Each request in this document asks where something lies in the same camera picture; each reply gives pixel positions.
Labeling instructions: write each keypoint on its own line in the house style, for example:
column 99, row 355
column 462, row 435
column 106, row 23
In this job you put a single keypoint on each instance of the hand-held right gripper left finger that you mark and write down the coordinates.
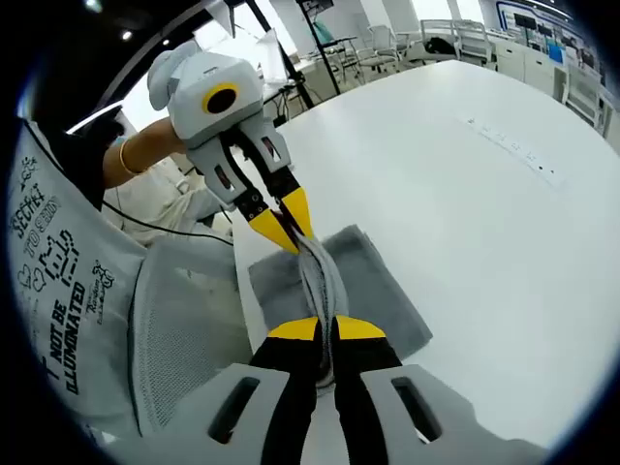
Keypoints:
column 286, row 387

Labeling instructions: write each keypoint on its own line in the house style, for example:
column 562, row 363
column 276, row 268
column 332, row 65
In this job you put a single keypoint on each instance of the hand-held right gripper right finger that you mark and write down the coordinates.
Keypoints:
column 368, row 387

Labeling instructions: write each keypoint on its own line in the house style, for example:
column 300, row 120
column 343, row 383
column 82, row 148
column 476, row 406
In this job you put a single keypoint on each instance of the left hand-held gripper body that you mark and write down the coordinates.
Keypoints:
column 194, row 82

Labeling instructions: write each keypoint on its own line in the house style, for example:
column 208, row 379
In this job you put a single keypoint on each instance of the grey towel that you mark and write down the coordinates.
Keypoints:
column 378, row 290

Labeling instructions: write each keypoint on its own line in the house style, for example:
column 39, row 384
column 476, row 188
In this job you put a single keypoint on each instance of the person's light trousers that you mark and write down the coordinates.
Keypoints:
column 160, row 203

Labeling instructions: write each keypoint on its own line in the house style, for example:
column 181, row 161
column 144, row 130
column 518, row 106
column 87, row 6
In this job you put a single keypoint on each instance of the black tripod stand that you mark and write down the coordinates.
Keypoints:
column 327, row 63

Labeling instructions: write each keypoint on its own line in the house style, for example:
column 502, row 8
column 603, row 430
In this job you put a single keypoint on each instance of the grey mesh office chair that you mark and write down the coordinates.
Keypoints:
column 184, row 315

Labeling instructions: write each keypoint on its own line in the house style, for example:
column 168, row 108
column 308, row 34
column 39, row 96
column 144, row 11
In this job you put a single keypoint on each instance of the person's black sleeve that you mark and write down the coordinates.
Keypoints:
column 82, row 164

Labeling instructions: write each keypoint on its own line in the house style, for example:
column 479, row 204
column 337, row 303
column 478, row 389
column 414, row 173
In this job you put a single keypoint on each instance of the white table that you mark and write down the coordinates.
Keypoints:
column 460, row 242

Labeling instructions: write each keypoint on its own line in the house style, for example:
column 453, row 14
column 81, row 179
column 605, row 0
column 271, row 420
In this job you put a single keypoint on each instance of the white office chair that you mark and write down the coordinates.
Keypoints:
column 385, row 39
column 474, row 39

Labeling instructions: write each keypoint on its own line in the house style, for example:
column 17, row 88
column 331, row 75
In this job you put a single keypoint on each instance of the black bag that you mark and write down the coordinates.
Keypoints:
column 441, row 45

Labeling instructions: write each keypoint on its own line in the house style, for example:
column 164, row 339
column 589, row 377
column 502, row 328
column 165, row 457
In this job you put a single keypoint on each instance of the white table strip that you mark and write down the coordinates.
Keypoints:
column 513, row 147

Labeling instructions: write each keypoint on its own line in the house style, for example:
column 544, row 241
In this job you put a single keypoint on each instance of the blue storage box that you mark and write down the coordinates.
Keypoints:
column 556, row 52

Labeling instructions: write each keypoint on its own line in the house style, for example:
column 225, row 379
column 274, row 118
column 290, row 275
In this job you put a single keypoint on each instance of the black wall monitor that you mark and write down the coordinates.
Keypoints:
column 525, row 20

